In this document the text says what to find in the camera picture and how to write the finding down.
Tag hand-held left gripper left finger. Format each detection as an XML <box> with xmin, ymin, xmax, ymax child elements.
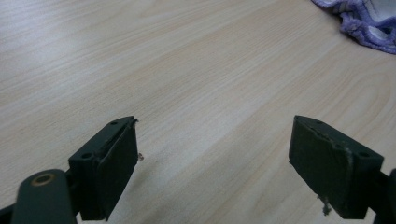
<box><xmin>68</xmin><ymin>116</ymin><xmax>140</xmax><ymax>222</ymax></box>

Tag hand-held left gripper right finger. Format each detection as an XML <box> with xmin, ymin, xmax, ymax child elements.
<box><xmin>288</xmin><ymin>115</ymin><xmax>385</xmax><ymax>220</ymax></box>

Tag white towel with purple trim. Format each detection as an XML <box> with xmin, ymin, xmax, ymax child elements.
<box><xmin>311</xmin><ymin>0</ymin><xmax>396</xmax><ymax>56</ymax></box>

